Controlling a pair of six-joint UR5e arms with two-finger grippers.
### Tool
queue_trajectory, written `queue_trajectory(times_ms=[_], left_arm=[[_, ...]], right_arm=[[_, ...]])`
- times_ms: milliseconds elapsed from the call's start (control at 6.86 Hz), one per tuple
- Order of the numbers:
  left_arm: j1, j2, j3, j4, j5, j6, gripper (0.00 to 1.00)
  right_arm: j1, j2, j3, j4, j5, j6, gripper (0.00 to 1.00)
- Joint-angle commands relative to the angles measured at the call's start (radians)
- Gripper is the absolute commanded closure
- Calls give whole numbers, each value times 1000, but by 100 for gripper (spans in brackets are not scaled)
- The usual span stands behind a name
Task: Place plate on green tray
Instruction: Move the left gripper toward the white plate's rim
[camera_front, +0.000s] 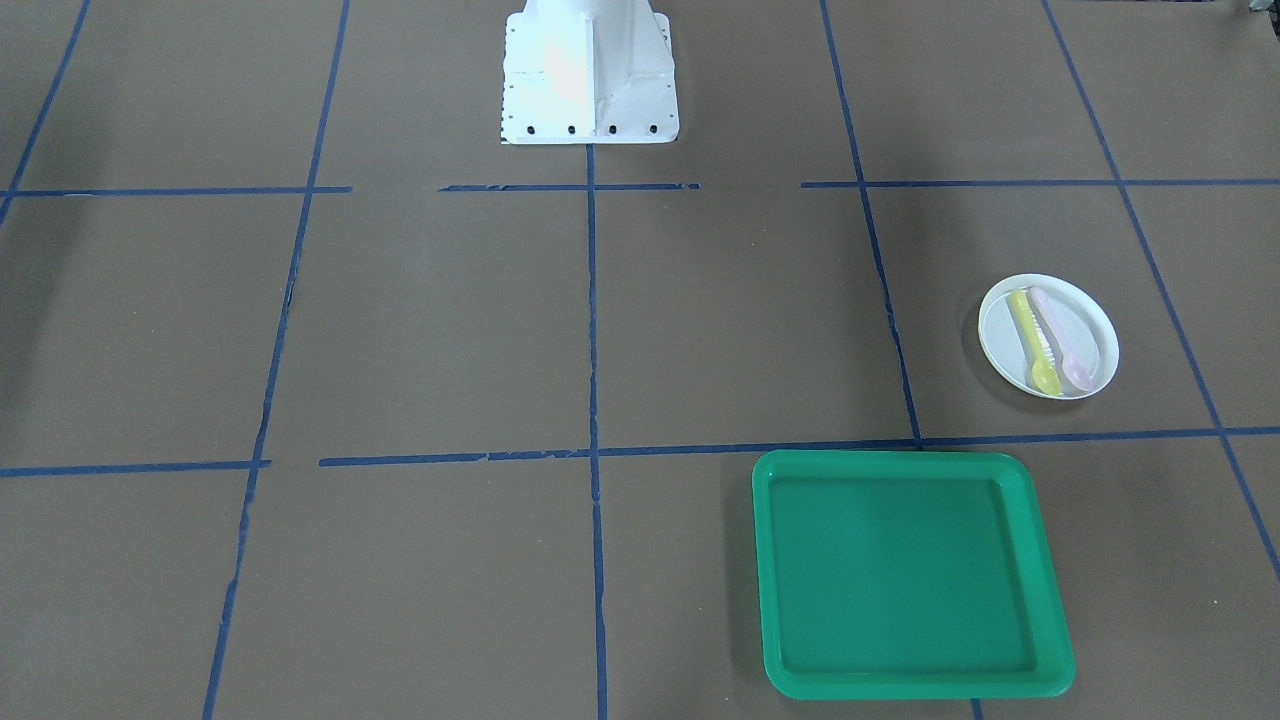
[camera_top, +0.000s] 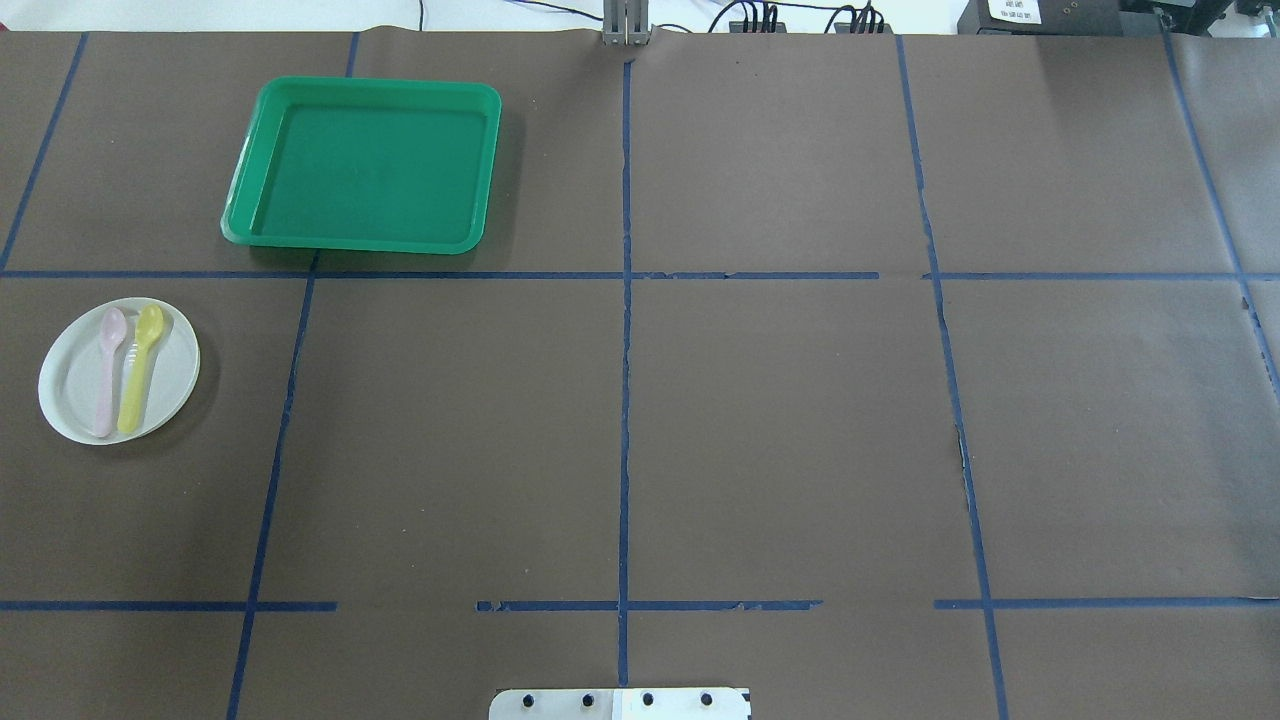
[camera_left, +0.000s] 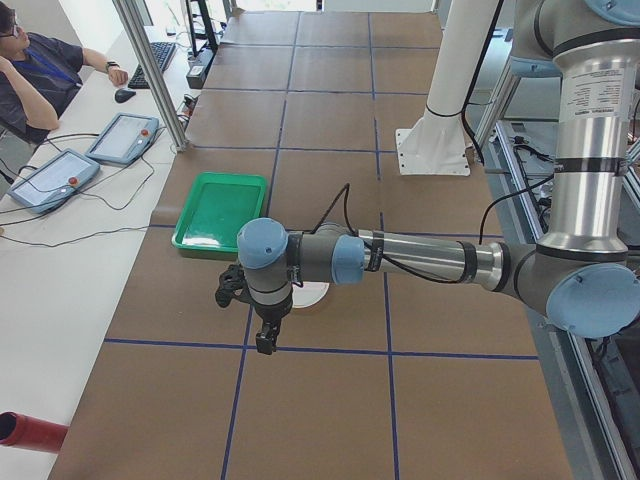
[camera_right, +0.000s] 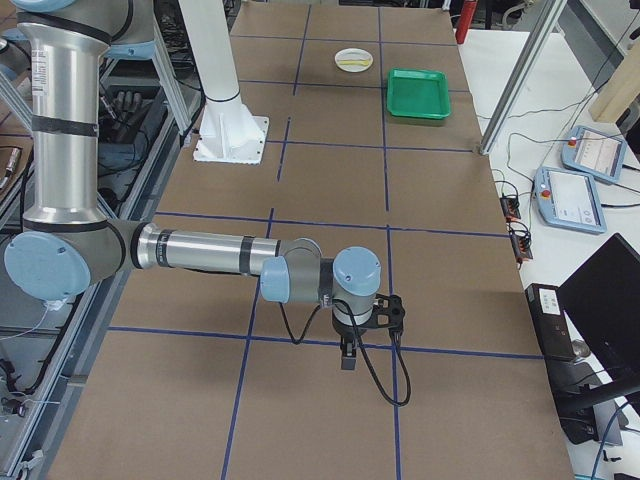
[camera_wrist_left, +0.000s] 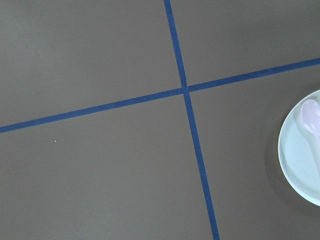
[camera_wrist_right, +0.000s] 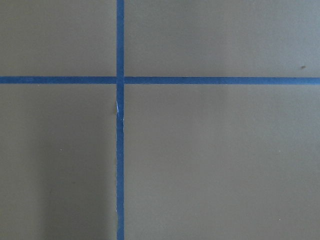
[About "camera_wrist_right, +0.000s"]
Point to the vertical blue tape strip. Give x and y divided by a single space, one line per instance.
120 89

